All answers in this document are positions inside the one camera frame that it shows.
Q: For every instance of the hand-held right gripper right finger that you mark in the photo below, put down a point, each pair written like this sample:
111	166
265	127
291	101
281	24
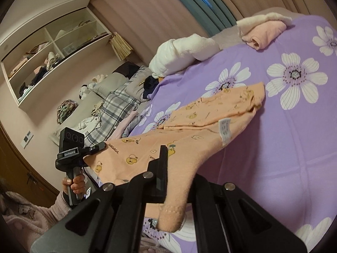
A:
208	199

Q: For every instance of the white crumpled clothes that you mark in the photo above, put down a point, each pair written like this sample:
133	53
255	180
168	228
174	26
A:
89	125

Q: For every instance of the cream fleece cloth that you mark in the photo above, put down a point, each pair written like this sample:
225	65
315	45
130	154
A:
252	22

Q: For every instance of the purple floral bedsheet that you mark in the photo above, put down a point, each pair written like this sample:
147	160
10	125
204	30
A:
263	152

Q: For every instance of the pink folded cloth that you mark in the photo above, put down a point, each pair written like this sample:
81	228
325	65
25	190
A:
266	33

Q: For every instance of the pink curtain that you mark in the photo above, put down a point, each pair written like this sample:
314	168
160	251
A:
131	8

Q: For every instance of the grey quilted cloth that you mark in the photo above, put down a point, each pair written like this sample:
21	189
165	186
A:
140	81

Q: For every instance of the pile of striped cloth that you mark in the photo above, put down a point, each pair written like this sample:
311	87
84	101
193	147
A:
67	110

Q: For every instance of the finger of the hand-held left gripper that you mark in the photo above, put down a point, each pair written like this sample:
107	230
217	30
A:
97	147

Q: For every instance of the person's left hand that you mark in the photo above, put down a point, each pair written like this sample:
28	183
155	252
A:
76	185

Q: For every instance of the black and white plush toy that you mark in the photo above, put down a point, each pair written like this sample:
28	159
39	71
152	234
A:
84	92

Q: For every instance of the wall switch panel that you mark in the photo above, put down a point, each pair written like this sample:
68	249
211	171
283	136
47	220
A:
27	139

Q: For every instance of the dark brown pillow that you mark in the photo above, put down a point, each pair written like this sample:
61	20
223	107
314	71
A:
127	69

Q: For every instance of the pile of pink clothes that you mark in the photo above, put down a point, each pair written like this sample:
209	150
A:
26	58

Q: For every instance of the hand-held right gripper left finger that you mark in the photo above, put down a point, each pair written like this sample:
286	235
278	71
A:
161	169

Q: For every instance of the beige blanket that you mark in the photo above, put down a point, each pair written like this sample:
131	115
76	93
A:
227	37

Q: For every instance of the grey pillow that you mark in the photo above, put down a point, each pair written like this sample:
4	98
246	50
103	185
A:
109	84

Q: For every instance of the teal curtain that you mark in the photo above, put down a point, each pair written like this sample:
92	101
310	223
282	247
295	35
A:
200	2

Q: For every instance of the white wall shelf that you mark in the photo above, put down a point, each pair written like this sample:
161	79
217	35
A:
15	58

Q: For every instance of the grey plaid blanket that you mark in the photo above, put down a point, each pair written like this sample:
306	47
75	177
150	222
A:
118	108

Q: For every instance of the white rolled blanket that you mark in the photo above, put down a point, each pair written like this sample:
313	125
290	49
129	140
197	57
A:
181	50

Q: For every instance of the orange printed baby garment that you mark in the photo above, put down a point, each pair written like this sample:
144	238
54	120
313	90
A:
184	126

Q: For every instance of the dark navy cloth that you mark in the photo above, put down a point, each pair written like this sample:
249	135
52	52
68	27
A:
151	85

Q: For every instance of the wooden door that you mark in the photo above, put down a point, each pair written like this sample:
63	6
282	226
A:
18	163

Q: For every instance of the pile of dark clothes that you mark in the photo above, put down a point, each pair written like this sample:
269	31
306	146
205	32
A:
33	80

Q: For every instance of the rolled bamboo mat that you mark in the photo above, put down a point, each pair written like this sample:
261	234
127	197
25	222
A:
121	47

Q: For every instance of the pile of light clothes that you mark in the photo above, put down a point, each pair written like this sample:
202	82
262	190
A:
52	59

